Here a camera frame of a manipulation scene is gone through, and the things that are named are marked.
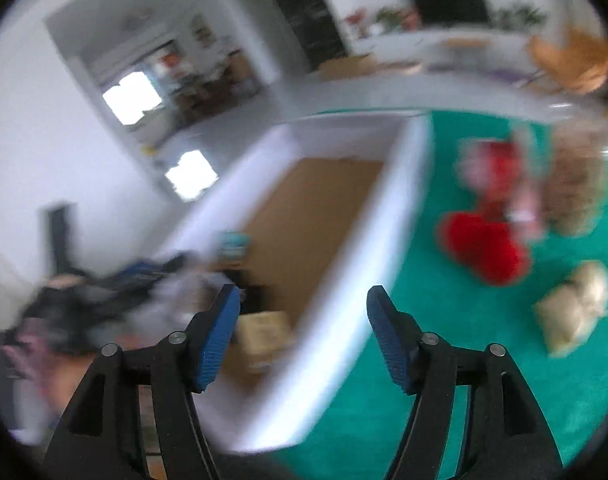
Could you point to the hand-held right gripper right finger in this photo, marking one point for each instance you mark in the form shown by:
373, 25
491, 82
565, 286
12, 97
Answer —
389, 340

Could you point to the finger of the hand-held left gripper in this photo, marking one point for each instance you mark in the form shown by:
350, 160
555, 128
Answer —
144, 270

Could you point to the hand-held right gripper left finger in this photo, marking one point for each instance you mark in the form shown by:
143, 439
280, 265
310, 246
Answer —
216, 340

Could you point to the bag of cotton swabs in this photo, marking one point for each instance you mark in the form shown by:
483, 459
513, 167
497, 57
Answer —
176, 302

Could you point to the beige tissue pack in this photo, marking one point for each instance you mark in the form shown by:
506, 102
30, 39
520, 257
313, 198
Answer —
264, 335

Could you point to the black mesh pouf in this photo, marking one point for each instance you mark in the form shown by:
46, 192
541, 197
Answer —
249, 295

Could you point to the white cardboard box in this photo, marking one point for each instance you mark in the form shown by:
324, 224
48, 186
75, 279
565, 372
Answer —
344, 270

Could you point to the small teal patterned pouch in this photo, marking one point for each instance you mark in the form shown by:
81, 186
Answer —
234, 245

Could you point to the red yarn bundle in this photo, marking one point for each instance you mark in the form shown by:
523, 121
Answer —
484, 250

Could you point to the beige cloth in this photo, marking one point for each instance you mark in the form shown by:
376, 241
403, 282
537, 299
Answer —
574, 305

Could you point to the person's left hand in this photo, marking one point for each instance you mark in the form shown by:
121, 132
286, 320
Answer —
29, 365

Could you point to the green satin tablecloth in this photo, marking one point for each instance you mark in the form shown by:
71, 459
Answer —
484, 360

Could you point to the pink bath pouf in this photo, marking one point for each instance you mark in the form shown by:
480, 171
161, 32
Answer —
469, 170

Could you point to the clear jar of snack sticks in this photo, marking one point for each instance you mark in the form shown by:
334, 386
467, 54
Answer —
576, 185

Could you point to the white television cabinet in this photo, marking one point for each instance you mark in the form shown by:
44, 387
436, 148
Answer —
424, 45

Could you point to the tall black cabinet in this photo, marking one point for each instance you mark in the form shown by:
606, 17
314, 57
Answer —
304, 10

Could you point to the bushy green potted plant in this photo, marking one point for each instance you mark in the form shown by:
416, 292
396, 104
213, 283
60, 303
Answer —
390, 19

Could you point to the red flowers in vase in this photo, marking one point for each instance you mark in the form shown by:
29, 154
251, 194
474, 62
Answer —
356, 20

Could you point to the orange lounge chair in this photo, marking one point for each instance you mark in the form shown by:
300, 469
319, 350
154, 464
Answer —
574, 60

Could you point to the black television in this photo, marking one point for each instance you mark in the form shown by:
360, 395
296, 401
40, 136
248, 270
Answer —
449, 5

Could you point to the large leafy potted plant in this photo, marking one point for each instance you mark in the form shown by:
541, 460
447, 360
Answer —
519, 16

